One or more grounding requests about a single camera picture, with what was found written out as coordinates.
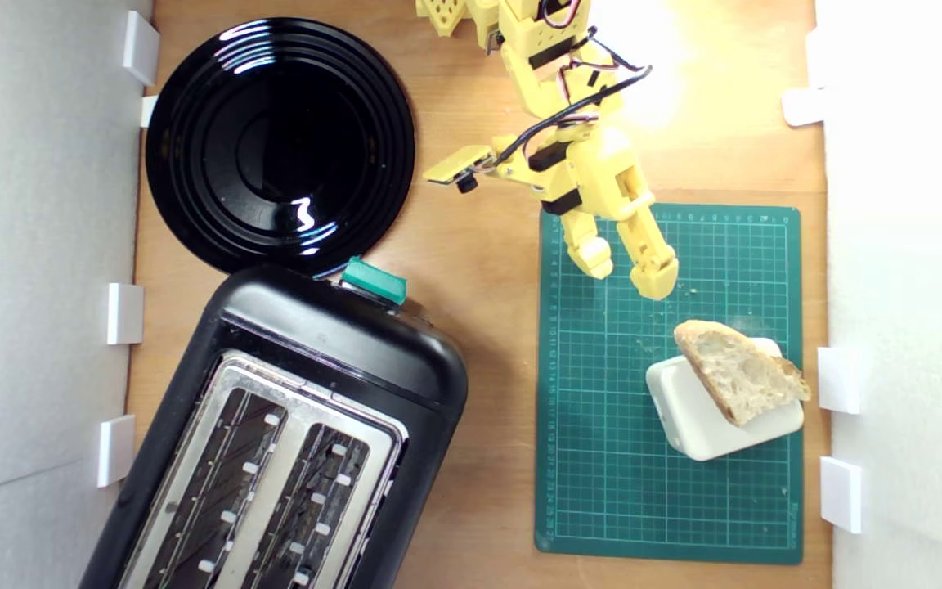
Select yellow wrist camera mount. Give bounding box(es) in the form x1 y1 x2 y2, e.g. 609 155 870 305
423 145 495 195

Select brown bread slice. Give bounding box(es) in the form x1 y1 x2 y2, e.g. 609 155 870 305
674 319 813 428

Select black plate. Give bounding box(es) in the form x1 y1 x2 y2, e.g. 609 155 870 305
145 16 417 277

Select white block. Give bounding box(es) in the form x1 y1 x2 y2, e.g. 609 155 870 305
645 337 805 462

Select black two-slot toaster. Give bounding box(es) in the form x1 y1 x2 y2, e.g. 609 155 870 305
78 263 469 589

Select green toaster lever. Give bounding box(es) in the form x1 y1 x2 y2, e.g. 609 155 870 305
340 255 408 308

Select green cutting mat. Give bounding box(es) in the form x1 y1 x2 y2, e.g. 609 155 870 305
534 199 805 565

